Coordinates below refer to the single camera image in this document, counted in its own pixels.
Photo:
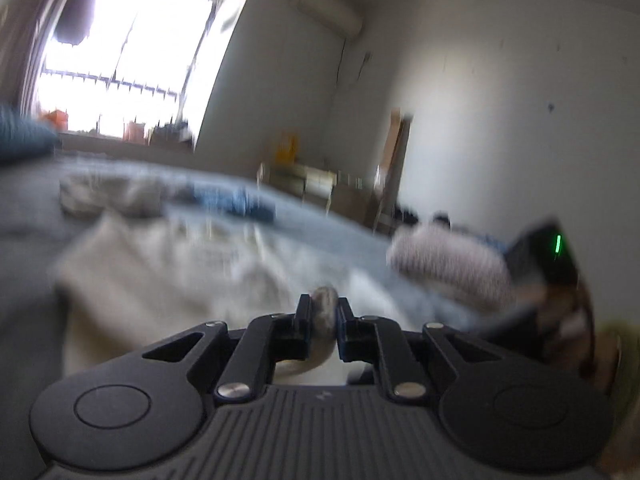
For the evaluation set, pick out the window with metal grille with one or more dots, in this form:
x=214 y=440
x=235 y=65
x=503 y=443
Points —
x=150 y=35

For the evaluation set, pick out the orange bag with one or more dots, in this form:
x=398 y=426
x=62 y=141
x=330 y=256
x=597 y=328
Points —
x=55 y=120

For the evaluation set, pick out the small round fan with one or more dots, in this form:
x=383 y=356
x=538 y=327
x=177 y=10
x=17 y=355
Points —
x=262 y=174

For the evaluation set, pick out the crumpled white shirt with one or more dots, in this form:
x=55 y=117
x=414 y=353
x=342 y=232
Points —
x=110 y=195

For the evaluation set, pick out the yellow box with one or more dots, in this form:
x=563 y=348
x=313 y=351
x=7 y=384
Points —
x=285 y=150

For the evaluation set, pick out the box of dark clothes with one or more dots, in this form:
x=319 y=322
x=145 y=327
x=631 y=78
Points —
x=170 y=135

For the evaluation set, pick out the wooden board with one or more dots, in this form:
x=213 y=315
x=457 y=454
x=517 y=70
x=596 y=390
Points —
x=395 y=160

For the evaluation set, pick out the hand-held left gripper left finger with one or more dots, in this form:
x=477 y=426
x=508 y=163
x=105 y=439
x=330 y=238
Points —
x=302 y=310

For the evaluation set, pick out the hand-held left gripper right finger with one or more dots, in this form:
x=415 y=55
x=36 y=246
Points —
x=344 y=320

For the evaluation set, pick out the person's right hand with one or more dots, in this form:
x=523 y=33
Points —
x=565 y=325

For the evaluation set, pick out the teal duvet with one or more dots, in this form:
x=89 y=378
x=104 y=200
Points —
x=20 y=135

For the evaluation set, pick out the white desk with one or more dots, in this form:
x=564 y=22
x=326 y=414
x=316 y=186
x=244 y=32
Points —
x=315 y=185

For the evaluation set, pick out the metal shoe rack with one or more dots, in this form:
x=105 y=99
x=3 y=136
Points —
x=410 y=217

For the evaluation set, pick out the crumpled blue garment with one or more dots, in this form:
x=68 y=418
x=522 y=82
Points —
x=235 y=202

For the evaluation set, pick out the bed with grey sheet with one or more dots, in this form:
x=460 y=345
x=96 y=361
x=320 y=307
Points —
x=30 y=240

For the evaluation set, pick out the cream fuzzy sweater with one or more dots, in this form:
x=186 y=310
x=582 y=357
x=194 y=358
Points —
x=175 y=285

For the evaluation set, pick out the grey curtain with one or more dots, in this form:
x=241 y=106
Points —
x=30 y=50

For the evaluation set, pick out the pink pot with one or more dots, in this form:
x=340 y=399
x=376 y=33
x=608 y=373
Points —
x=134 y=131

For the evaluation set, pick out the white air conditioner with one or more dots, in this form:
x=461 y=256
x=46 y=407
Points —
x=330 y=10

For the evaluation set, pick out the hanging dark clothes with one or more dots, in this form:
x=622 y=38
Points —
x=75 y=10

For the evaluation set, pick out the person's right forearm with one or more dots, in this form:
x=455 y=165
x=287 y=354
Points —
x=620 y=385

